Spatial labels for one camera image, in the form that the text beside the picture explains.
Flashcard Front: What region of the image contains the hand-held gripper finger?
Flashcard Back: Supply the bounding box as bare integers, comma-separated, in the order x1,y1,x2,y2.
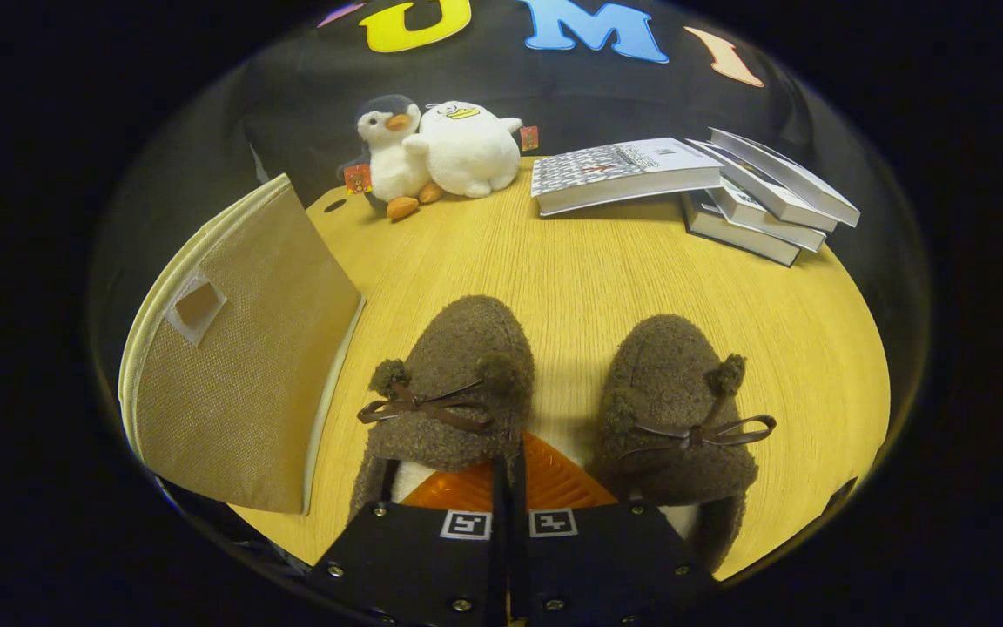
306,453,512,627
512,433,717,627

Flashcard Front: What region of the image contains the brown fuzzy shoe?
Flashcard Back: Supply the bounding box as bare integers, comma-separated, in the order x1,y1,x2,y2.
592,313,777,575
347,294,538,524

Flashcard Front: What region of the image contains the beige fabric storage box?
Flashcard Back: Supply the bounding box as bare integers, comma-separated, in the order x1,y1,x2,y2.
118,172,368,516

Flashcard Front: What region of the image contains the dark grey book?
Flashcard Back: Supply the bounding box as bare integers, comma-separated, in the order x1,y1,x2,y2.
681,192,804,268

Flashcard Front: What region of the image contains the patterned cover book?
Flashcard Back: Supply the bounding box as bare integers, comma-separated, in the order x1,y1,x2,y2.
530,137,725,218

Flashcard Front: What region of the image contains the white duck plush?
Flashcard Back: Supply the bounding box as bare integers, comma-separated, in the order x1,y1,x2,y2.
403,99,541,200

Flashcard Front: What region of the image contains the grey white penguin plush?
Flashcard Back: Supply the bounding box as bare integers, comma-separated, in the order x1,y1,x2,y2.
337,94,444,221

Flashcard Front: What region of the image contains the thin white book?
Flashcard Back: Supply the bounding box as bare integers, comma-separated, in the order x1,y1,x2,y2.
709,185,828,254

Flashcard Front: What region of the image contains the white book blue cover picture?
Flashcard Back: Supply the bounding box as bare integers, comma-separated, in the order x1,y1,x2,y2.
687,139,840,234

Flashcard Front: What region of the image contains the white book dark cover picture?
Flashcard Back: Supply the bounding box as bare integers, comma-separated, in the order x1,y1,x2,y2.
708,127,862,229

